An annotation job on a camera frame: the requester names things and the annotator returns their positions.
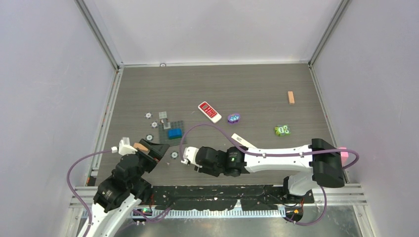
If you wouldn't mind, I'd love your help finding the small gear near finger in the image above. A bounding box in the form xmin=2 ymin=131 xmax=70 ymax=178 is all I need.
xmin=146 ymin=134 xmax=154 ymax=141

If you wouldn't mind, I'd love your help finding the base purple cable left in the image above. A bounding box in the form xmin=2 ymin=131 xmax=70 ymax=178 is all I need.
xmin=128 ymin=206 xmax=174 ymax=224

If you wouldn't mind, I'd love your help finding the clear lego plate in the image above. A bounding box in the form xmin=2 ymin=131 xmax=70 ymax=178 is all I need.
xmin=159 ymin=111 xmax=167 ymax=119

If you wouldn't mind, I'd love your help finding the wooden block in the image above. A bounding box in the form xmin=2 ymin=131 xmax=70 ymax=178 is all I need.
xmin=133 ymin=143 xmax=149 ymax=152
xmin=287 ymin=91 xmax=295 ymax=105

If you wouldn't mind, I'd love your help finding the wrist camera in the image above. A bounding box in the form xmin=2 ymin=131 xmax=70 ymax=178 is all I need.
xmin=181 ymin=147 xmax=199 ymax=166
xmin=111 ymin=137 xmax=137 ymax=156

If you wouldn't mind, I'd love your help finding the small gear upper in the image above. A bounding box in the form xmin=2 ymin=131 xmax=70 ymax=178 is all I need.
xmin=145 ymin=112 xmax=153 ymax=119

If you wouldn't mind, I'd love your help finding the green owl eraser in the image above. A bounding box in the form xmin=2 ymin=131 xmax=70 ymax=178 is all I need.
xmin=274 ymin=125 xmax=291 ymax=136

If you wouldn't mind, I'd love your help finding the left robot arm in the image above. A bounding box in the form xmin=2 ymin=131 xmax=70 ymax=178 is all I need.
xmin=75 ymin=137 xmax=170 ymax=237

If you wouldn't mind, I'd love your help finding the wooden block left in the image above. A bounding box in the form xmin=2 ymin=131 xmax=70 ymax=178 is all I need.
xmin=133 ymin=143 xmax=149 ymax=152

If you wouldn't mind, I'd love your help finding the remote battery cover strip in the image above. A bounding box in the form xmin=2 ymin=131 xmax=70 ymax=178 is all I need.
xmin=231 ymin=133 xmax=256 ymax=148

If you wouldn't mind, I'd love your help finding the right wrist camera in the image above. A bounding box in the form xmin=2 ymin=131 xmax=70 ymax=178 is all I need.
xmin=181 ymin=147 xmax=199 ymax=166

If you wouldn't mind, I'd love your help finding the grey lego baseplate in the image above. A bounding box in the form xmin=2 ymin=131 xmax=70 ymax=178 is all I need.
xmin=158 ymin=120 xmax=186 ymax=146

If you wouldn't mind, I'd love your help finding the blue lego brick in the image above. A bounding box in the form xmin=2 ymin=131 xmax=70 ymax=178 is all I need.
xmin=168 ymin=128 xmax=183 ymax=140

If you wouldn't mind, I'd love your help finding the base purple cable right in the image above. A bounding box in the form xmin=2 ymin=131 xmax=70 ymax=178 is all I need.
xmin=284 ymin=185 xmax=328 ymax=227

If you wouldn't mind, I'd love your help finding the black gear lower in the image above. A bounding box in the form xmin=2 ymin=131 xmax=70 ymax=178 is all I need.
xmin=170 ymin=151 xmax=179 ymax=159

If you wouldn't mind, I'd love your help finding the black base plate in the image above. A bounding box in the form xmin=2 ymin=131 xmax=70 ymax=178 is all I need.
xmin=146 ymin=185 xmax=314 ymax=211

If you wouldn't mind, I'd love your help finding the purple paw eraser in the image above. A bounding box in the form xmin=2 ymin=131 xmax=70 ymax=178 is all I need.
xmin=227 ymin=113 xmax=241 ymax=124

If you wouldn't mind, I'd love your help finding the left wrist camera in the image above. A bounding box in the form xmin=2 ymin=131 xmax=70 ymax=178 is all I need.
xmin=111 ymin=137 xmax=137 ymax=156

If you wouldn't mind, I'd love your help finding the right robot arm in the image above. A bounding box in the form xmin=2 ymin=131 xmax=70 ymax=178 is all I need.
xmin=183 ymin=138 xmax=345 ymax=203

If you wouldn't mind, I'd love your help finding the pink tape dispenser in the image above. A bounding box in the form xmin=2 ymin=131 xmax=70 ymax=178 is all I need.
xmin=340 ymin=152 xmax=349 ymax=166

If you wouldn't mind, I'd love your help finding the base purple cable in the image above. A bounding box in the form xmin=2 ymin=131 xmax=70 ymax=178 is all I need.
xmin=284 ymin=185 xmax=328 ymax=227
xmin=128 ymin=206 xmax=174 ymax=224

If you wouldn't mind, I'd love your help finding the wooden block right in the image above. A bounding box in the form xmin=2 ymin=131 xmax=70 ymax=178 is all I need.
xmin=287 ymin=91 xmax=295 ymax=105

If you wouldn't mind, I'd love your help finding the white remote control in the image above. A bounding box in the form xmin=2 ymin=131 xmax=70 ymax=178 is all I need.
xmin=198 ymin=101 xmax=222 ymax=123

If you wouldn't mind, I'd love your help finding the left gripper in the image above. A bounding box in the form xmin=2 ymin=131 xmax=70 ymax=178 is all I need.
xmin=128 ymin=138 xmax=169 ymax=188

